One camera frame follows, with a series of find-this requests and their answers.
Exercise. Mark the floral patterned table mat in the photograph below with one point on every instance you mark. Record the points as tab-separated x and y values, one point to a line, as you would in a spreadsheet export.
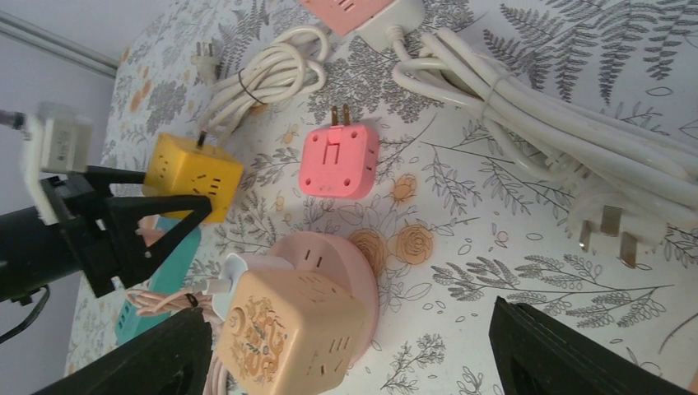
451	223

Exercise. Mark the teal power strip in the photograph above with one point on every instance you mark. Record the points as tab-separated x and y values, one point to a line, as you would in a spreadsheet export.
167	279

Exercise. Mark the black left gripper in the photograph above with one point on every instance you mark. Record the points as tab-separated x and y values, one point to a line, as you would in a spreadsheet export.
146	229

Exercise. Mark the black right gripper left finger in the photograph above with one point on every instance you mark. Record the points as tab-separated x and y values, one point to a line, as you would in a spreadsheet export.
171	358

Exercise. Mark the round pink power socket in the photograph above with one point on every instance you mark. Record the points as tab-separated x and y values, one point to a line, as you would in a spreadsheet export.
341	262

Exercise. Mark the pink cube socket adapter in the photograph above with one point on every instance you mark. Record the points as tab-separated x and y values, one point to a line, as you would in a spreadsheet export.
343	16

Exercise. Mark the beige cube socket adapter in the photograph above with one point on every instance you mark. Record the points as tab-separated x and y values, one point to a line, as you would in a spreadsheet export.
290	332

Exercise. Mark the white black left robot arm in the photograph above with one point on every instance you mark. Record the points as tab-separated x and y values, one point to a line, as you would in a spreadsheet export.
31	255

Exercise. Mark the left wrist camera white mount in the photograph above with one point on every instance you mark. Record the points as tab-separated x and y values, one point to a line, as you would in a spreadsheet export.
57	140

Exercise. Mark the pink plug adapter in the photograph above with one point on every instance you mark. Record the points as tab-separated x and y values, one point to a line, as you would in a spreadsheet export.
339	161

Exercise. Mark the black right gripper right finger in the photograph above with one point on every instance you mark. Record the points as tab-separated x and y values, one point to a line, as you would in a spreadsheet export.
536	354

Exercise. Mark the white small charger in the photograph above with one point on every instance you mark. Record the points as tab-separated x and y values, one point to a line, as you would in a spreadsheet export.
232	269

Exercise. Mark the yellow cube socket adapter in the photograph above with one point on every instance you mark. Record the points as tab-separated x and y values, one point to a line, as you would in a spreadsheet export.
179	166

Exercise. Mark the white power strip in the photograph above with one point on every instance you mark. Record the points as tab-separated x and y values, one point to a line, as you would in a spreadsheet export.
392	23

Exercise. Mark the left aluminium corner post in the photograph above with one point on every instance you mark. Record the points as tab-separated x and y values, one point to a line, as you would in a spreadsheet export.
35	37

